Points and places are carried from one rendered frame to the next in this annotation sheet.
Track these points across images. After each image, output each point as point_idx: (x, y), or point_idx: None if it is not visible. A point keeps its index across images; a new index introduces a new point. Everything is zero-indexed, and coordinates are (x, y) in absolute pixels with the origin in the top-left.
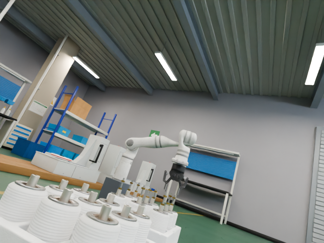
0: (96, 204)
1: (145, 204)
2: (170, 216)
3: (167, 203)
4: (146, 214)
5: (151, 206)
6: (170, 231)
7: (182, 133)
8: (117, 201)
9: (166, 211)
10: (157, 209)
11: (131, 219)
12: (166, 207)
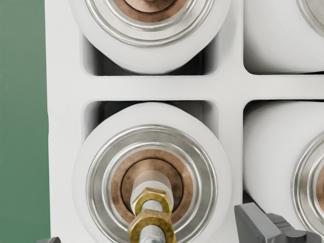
0: None
1: (305, 6)
2: (87, 138)
3: (160, 191)
4: (276, 124)
5: (283, 162)
6: (70, 98)
7: None
8: None
9: (135, 126)
10: (188, 26)
11: None
12: (155, 176)
